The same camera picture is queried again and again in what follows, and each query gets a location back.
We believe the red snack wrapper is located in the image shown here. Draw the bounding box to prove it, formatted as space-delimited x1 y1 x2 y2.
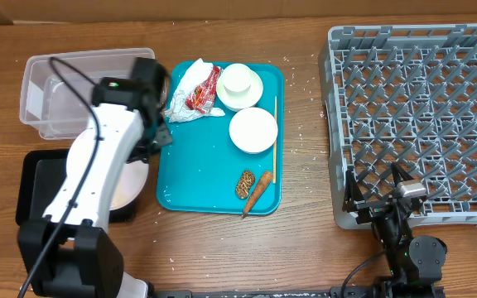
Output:
185 65 222 114

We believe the white cup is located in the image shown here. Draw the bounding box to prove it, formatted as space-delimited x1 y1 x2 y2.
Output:
222 63 253 95

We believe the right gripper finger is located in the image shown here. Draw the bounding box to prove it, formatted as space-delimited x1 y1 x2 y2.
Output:
391 162 412 185
344 170 364 205

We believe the grey dishwasher rack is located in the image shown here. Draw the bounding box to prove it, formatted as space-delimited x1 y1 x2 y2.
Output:
319 24 477 229

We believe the teal serving tray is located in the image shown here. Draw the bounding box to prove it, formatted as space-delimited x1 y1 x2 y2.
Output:
156 63 285 215

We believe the white bowl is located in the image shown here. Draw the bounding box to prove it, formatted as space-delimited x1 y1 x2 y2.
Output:
229 107 275 154

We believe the wooden chopstick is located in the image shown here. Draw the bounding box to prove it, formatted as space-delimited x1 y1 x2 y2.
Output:
272 96 278 184

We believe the clear plastic bin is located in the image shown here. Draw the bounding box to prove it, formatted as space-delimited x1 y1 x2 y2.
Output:
19 48 155 140

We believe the large white plate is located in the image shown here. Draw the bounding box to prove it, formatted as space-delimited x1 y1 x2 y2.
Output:
65 129 149 211

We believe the crumpled white napkin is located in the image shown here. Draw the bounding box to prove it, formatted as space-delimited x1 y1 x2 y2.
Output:
165 59 225 123

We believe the black plastic tray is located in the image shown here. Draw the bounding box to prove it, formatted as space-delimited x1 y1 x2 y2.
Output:
15 149 137 225

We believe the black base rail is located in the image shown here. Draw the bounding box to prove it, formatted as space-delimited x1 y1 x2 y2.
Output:
147 287 388 298

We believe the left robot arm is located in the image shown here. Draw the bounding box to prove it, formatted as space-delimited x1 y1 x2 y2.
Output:
17 58 172 297

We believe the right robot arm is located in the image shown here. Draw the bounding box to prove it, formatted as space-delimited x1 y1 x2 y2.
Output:
331 162 447 297

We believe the white saucer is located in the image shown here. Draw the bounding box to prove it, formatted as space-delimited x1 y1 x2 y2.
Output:
216 70 263 112

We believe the orange carrot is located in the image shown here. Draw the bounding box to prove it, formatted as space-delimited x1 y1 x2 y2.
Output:
242 171 272 218

